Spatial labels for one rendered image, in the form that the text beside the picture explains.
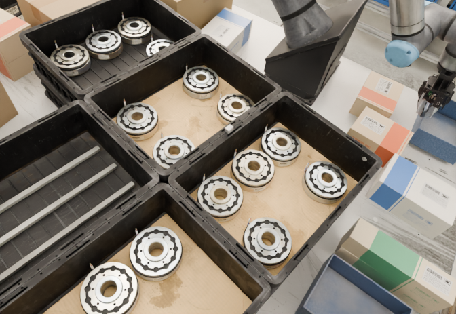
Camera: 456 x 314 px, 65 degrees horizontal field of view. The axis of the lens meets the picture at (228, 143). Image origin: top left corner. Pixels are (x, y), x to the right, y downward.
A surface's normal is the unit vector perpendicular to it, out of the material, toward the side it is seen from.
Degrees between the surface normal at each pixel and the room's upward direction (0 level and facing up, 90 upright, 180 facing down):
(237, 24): 0
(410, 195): 0
